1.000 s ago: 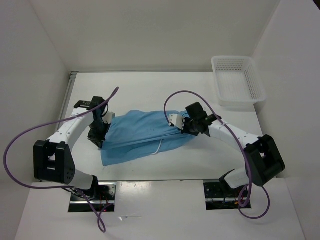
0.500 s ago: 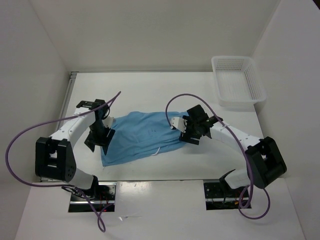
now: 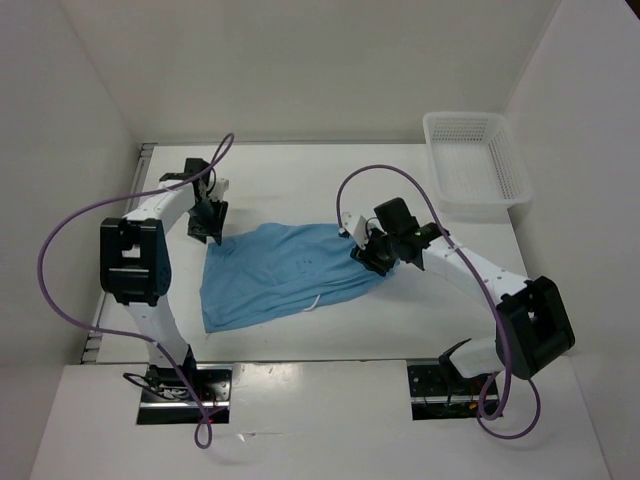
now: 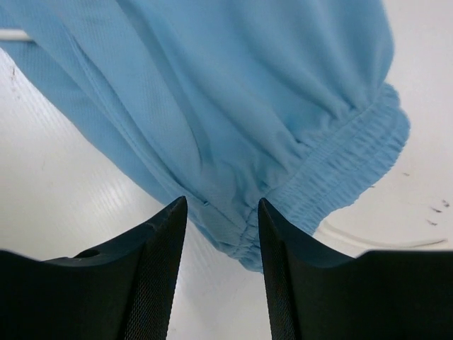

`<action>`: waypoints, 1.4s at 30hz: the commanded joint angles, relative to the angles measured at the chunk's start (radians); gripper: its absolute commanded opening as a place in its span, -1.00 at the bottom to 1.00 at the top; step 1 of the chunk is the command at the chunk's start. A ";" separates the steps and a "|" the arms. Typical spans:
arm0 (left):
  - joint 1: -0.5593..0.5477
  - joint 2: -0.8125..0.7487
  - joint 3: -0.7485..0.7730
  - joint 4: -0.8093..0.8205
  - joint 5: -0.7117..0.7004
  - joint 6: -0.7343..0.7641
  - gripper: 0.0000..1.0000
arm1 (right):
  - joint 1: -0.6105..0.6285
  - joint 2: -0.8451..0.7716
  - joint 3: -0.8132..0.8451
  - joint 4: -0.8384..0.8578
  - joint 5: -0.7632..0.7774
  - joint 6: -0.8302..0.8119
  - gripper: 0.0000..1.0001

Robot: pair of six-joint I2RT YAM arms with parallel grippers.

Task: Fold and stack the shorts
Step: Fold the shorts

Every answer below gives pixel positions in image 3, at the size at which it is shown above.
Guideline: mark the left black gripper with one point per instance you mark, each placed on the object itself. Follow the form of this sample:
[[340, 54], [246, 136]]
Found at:
[[213, 228]]

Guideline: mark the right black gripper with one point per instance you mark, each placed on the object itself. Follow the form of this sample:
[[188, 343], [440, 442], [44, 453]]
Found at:
[[368, 259]]

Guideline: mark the light blue shorts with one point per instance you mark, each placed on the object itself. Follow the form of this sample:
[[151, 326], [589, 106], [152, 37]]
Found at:
[[277, 270]]

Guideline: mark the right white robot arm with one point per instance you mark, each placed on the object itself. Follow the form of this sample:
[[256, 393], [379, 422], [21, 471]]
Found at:
[[532, 325]]

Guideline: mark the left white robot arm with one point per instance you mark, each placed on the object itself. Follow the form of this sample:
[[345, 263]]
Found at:
[[149, 308]]

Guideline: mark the white perforated plastic basket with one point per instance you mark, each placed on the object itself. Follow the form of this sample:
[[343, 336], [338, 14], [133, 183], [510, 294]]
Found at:
[[477, 165]]

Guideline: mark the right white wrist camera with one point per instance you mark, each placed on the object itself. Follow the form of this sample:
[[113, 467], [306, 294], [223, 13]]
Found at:
[[354, 227]]

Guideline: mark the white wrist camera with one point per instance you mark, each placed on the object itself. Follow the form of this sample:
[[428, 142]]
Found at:
[[354, 227], [218, 189]]

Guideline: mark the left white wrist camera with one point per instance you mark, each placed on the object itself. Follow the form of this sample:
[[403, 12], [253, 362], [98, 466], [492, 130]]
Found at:
[[218, 189]]

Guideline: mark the aluminium table edge rail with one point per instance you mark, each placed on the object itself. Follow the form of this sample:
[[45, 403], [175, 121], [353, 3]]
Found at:
[[118, 275]]

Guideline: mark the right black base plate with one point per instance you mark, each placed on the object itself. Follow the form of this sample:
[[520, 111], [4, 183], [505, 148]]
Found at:
[[435, 397]]

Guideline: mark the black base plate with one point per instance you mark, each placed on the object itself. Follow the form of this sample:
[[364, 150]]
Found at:
[[165, 400], [435, 397]]

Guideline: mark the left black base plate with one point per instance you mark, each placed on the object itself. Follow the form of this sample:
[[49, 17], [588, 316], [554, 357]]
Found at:
[[165, 400]]

